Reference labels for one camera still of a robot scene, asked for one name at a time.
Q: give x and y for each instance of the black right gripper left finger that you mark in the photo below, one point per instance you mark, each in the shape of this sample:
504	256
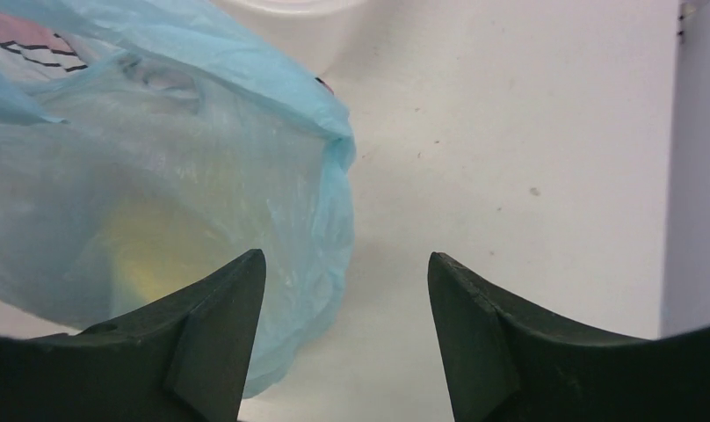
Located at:
184	357

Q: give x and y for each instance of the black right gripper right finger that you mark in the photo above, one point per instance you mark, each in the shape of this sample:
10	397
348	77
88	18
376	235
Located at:
508	359

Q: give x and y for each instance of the light blue plastic bag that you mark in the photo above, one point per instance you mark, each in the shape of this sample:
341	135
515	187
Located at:
105	101

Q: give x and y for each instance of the yellow fake fruit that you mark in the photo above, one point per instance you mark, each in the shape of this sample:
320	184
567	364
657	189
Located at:
156	247

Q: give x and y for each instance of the white plastic basket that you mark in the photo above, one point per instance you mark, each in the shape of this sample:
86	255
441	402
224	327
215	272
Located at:
314	33

